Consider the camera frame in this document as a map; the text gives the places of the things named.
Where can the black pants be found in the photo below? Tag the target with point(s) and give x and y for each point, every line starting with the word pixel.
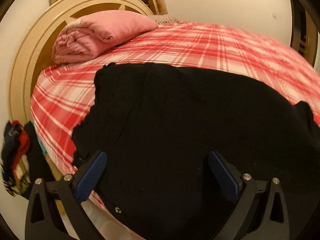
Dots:
pixel 158 125

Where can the grey striped pillow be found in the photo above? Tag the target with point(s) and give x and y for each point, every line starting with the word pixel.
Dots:
pixel 164 19

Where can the red plaid bed sheet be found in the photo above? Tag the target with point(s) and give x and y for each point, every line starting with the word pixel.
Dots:
pixel 64 94

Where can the pink folded blanket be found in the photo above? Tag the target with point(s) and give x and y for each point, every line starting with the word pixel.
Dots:
pixel 91 35

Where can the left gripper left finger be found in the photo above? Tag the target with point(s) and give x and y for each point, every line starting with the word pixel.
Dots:
pixel 43 219

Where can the brown wooden door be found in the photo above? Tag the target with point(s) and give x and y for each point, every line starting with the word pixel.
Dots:
pixel 304 36

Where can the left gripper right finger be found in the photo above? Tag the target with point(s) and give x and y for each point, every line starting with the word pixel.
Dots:
pixel 260 209

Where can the pile of colourful clothes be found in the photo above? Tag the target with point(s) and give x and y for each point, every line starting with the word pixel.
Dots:
pixel 22 159

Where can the cream wooden headboard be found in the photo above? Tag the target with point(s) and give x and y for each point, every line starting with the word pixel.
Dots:
pixel 35 51

